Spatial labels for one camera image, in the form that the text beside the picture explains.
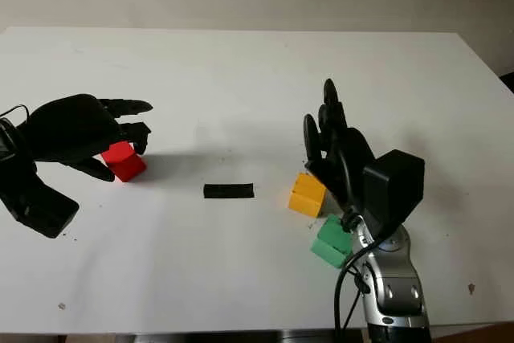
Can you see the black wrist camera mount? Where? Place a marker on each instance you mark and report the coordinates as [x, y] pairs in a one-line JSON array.
[[34, 206], [395, 186]]

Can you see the yellow wooden block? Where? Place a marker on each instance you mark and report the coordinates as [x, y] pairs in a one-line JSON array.
[[307, 196]]

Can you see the green wooden block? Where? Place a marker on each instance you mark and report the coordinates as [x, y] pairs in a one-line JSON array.
[[331, 242]]

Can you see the red wooden block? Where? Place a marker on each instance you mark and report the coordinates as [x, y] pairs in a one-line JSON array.
[[126, 164]]

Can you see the black tape strip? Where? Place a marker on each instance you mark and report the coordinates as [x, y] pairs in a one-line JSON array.
[[229, 191]]

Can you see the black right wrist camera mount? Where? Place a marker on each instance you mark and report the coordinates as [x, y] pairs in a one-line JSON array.
[[395, 186]]

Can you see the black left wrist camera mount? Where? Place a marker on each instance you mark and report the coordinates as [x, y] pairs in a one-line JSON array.
[[34, 206]]

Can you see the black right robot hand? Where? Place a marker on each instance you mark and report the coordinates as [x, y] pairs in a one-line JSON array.
[[345, 158]]

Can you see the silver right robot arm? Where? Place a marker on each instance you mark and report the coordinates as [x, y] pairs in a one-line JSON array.
[[397, 287]]

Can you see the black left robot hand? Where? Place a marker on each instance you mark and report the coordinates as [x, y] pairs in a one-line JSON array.
[[72, 130]]

